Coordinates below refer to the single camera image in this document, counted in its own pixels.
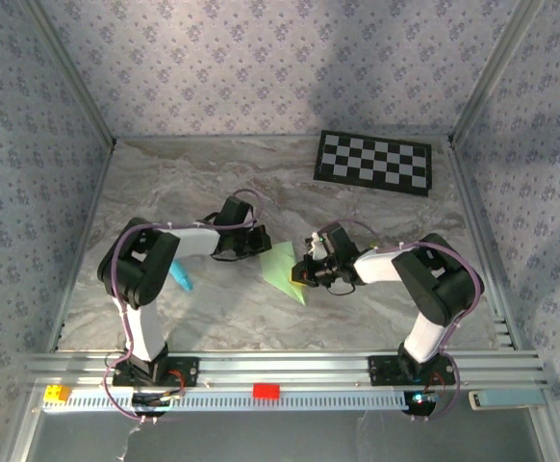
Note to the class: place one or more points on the light green paper sheet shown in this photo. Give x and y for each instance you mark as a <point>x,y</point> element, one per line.
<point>277,264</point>

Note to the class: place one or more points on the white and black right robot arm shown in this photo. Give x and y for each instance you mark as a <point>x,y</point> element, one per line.
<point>434,284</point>

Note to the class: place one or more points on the black and white checkerboard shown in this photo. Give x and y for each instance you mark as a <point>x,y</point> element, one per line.
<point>371,163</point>

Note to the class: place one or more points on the light blue cylindrical tool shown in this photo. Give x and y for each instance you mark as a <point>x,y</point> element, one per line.
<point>182,278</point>

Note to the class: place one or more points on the red block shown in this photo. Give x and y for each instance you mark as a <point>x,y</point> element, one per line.
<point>266,391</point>

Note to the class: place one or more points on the black controller board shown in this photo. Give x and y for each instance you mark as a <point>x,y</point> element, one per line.
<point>151,402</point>
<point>420,402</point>

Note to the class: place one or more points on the light blue flat device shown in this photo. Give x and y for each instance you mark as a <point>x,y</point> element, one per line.
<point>511,398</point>

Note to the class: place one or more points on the yellow block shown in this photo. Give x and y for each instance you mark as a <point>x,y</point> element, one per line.
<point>55,393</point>

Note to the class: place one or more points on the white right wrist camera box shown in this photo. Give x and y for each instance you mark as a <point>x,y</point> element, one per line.
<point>316,248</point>

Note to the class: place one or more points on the aluminium mounting rail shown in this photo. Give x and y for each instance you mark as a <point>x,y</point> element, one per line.
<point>285,368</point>

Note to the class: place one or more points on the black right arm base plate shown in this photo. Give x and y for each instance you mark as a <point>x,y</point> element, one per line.
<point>380,371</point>

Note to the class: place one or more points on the aluminium table edge rail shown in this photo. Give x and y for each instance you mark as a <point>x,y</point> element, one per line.
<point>478,231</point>
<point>86,231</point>

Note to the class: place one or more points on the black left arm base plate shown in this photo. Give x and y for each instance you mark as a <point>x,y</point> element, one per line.
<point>189,373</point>

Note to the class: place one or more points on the aluminium frame post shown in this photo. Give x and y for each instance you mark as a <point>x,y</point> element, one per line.
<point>73,77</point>
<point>496,72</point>

